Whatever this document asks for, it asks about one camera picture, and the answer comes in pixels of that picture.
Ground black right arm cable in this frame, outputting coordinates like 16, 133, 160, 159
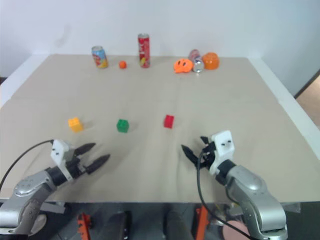
196, 149, 252, 240

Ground green toy block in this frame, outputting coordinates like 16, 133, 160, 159
116, 118, 130, 134

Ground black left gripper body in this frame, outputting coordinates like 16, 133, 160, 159
64, 149, 88, 179

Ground tall red drink can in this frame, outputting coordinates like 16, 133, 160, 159
137, 33, 151, 69

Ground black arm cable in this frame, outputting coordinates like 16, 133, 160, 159
0, 139, 55, 192
196, 149, 252, 240

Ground silver lying drink can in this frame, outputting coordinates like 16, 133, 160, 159
188, 49, 206, 74

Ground red toy block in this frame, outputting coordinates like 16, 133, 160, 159
163, 114, 175, 129

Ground orange metal stand leg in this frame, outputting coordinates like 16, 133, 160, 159
76, 212, 91, 240
194, 205, 209, 240

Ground orange pumpkin face toy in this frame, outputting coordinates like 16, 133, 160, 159
173, 58, 194, 75

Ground beige table cloth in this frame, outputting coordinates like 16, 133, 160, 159
0, 53, 320, 204

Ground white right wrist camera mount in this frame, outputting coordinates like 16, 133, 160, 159
208, 130, 236, 176

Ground short colourful drink can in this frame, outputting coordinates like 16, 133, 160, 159
91, 45, 110, 69

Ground yellow toy block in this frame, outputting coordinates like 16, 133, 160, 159
67, 117, 84, 134

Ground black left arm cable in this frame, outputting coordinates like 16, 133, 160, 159
0, 139, 55, 192

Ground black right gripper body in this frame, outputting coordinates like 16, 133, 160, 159
198, 141, 217, 171

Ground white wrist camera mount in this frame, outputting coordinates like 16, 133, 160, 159
50, 139, 76, 181
208, 130, 236, 176

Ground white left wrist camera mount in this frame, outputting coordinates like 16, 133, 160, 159
50, 139, 76, 181

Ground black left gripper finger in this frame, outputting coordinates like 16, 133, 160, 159
84, 153, 111, 175
74, 142, 97, 156

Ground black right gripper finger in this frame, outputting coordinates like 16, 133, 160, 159
180, 144, 204, 168
199, 135, 213, 146

